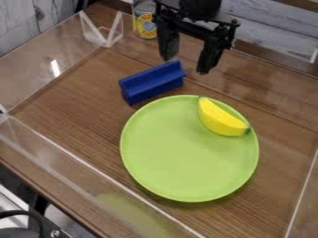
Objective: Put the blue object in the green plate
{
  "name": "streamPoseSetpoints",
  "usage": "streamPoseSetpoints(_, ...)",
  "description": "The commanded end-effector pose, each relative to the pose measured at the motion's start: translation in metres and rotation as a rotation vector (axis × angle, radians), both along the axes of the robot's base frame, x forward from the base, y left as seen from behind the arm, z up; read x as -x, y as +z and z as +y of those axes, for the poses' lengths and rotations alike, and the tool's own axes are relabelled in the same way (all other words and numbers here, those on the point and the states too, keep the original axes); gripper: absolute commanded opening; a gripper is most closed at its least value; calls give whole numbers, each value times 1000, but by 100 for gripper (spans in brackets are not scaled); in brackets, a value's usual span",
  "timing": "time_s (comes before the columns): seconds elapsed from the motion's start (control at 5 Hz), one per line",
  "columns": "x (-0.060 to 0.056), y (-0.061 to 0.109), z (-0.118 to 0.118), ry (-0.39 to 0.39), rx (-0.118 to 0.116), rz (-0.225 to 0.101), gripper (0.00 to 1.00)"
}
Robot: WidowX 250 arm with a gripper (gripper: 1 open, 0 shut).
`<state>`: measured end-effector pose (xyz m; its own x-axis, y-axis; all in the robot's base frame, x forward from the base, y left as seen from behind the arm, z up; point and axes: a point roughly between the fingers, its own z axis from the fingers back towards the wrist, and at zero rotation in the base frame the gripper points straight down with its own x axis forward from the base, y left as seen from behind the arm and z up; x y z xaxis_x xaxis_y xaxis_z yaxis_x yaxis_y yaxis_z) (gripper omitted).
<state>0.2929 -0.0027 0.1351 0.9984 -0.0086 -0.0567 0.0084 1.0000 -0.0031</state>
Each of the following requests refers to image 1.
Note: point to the clear acrylic triangle bracket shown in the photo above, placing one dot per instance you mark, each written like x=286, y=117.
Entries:
x=100, y=35

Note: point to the yellow labelled tin can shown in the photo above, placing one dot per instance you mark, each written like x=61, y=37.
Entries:
x=143, y=9

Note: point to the blue block object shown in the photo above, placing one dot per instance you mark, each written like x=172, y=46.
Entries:
x=152, y=82

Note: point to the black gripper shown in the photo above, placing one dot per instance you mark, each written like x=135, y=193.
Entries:
x=176, y=14

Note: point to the yellow banana slice toy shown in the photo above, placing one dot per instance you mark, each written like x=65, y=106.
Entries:
x=219, y=120

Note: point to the black clamp with cable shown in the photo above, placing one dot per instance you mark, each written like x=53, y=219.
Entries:
x=20, y=222

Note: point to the green round plate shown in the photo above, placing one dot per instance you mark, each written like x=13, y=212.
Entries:
x=177, y=159

